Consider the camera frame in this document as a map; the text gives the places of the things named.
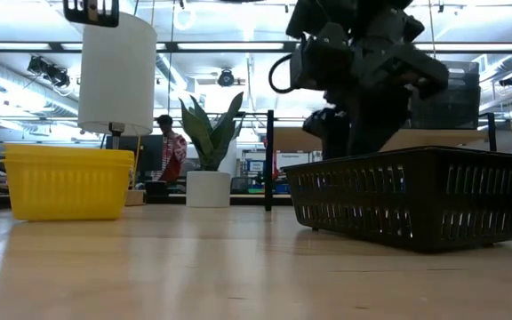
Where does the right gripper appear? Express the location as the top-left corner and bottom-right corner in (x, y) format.
(289, 20), (451, 161)

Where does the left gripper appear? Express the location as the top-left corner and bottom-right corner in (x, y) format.
(63, 0), (120, 28)

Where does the black slotted plastic basket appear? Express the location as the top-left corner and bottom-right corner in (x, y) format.
(282, 145), (512, 254)

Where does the grey translucent plastic basket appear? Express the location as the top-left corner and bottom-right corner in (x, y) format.
(410, 73), (482, 131)
(442, 60), (481, 90)

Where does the black overhead beam with lights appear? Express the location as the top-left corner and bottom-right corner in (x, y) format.
(0, 41), (512, 54)

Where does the white cylindrical lamp shade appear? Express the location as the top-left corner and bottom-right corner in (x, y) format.
(76, 11), (158, 137)

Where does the white sign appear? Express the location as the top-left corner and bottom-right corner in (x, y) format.
(276, 152), (311, 171)

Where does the green leafy plant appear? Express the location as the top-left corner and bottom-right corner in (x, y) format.
(179, 92), (245, 172)

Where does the black monitor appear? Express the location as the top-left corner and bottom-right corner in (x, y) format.
(117, 134), (164, 173)

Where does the white plant pot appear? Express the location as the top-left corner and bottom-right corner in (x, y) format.
(185, 170), (232, 209)

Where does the person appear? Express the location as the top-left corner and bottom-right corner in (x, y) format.
(155, 114), (188, 183)

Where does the round wooden lamp base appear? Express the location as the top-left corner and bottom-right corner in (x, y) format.
(124, 189), (147, 207)

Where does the black ceiling-mounted camera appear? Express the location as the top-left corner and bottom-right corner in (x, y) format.
(217, 68), (236, 88)
(27, 55), (71, 90)

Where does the wooden shelf with black frame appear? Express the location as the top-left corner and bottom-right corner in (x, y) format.
(263, 109), (498, 212)

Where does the black cable loop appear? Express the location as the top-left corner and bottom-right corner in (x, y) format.
(268, 52), (304, 95)

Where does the silver ventilation duct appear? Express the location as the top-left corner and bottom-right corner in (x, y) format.
(477, 52), (512, 115)

